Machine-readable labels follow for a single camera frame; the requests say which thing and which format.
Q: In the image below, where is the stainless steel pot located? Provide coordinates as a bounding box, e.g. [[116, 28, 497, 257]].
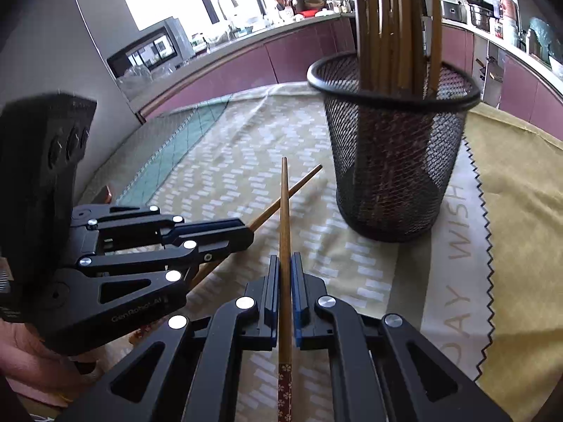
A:
[[466, 0, 495, 31]]

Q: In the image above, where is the person's left hand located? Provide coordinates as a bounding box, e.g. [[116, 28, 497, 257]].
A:
[[0, 320, 103, 401]]

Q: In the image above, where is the beige and teal patterned tablecloth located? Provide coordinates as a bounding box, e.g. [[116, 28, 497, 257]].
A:
[[75, 81, 502, 422]]

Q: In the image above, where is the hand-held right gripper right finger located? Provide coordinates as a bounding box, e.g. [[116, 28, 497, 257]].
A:
[[290, 252, 513, 422]]

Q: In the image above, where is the steel microwave oven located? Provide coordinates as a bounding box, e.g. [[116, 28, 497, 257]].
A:
[[107, 17, 194, 79]]

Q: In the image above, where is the yellow cloth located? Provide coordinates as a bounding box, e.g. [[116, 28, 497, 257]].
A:
[[462, 104, 563, 409]]

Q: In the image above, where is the wooden chopstick red patterned end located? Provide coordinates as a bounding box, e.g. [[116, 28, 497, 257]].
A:
[[129, 164, 324, 344], [275, 156, 295, 422]]

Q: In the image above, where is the bundle of wooden chopsticks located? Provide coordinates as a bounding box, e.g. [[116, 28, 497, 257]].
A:
[[352, 0, 445, 102]]

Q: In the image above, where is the black mesh cup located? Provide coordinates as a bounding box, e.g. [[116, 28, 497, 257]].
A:
[[306, 51, 481, 243]]

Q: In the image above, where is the pink kitchen cabinet run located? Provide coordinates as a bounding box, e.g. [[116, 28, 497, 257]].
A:
[[141, 18, 358, 119], [440, 22, 563, 141]]

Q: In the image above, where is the steel toaster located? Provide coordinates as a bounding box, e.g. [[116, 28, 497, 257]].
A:
[[442, 0, 467, 23]]

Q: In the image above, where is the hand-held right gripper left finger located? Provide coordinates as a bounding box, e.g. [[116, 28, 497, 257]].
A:
[[55, 255, 282, 422]]

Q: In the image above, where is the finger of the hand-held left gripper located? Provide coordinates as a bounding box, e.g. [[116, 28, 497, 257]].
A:
[[41, 228, 256, 354], [71, 203, 255, 248]]

